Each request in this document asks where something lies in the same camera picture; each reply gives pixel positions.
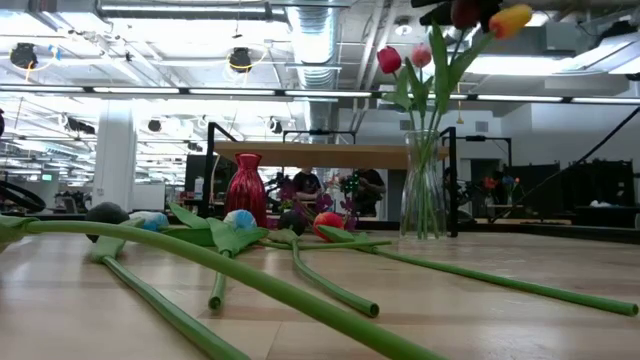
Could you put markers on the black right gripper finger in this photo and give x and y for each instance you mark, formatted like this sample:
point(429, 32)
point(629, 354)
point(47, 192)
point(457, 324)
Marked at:
point(436, 14)

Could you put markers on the yellow orange-tipped artificial tulip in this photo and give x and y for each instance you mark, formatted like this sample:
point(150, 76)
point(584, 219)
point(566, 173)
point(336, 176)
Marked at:
point(510, 21)

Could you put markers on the pink artificial tulip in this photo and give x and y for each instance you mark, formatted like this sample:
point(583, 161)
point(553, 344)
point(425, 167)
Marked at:
point(421, 55)

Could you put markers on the red artificial tulip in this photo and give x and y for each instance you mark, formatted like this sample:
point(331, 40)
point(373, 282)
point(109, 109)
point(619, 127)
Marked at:
point(389, 60)

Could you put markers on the purple artificial flower bunch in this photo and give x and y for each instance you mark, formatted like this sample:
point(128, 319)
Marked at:
point(322, 201)

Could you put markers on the orange artificial tulip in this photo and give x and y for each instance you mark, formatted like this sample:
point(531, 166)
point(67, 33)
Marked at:
point(328, 226)

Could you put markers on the black artificial tulip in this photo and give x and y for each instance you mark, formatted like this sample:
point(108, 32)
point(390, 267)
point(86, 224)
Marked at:
point(291, 221)
point(106, 215)

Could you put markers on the white and blue artificial tulip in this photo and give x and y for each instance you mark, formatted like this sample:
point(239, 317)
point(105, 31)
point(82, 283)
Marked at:
point(240, 219)
point(149, 221)

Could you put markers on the background flower bouquet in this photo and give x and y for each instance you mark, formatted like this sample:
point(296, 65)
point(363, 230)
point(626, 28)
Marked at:
point(490, 183)

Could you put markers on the clear glass vase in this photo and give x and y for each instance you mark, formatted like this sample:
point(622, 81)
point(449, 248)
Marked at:
point(422, 200)

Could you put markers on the person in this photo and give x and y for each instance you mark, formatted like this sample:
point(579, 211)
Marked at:
point(369, 190)
point(306, 184)

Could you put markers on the black partition screen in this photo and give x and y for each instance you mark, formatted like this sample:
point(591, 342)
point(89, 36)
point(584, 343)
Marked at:
point(610, 185)

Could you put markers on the long ceiling light bar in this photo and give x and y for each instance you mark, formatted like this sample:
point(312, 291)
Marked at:
point(230, 91)

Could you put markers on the red ribbed glass vase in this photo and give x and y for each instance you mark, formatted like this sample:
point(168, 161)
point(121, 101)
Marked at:
point(246, 190)

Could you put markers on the white building column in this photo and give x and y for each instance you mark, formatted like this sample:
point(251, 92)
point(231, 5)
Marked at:
point(115, 160)

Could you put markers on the green exit sign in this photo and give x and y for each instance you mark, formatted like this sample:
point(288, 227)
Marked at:
point(47, 177)

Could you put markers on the silver spiral air duct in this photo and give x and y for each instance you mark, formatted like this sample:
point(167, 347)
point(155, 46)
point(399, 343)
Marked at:
point(314, 45)

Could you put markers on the wooden shelf with black frame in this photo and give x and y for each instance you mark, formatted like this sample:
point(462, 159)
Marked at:
point(325, 155)

